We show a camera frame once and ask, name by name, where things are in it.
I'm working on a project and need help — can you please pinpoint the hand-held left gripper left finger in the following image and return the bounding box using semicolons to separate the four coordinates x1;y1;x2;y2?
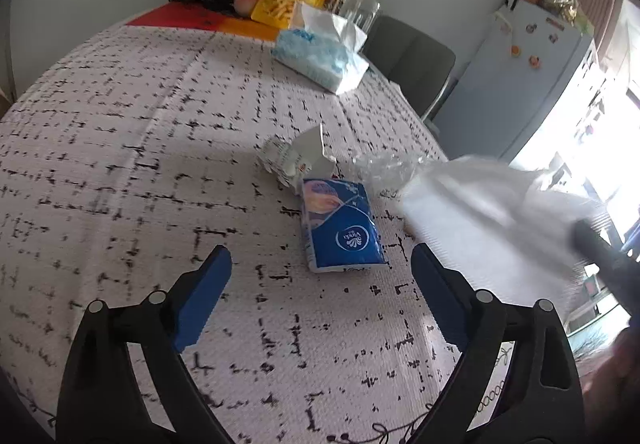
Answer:
56;245;236;444

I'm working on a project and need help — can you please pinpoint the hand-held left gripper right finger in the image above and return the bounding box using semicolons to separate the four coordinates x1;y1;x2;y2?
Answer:
407;244;586;444

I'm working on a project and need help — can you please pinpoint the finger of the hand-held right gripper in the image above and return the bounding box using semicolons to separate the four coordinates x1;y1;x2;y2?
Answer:
572;220;640;317

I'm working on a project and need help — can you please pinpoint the white paper tissue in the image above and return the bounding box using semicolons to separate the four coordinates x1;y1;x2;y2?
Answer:
397;155;593;285

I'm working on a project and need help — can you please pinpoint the blue tissue packet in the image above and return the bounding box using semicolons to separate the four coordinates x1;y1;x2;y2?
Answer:
300;176;388;274

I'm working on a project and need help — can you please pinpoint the clear plastic wrap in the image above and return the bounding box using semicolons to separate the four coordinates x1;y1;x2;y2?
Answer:
352;151;423;197

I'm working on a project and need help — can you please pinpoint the white paper carton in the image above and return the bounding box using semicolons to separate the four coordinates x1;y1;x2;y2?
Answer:
259;124;338;187

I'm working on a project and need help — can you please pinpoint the person's right forearm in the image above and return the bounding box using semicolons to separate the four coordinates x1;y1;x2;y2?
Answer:
582;329;640;432

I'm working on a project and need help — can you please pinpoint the black-patterned white tablecloth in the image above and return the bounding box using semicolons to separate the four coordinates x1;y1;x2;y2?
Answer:
0;26;516;444

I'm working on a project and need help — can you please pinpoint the white refrigerator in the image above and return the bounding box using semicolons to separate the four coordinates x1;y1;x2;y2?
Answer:
434;0;599;162

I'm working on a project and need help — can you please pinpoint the grey chair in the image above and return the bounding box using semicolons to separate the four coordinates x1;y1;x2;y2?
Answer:
361;15;457;122

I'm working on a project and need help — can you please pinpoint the blue and white tissue pack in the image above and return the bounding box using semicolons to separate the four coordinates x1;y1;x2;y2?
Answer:
271;1;370;96

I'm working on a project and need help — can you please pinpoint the red and orange mat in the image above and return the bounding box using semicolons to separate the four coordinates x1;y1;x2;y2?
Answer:
125;1;281;42

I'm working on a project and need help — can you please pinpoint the clear glass jar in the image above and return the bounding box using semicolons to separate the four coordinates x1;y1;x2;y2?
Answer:
332;0;385;34

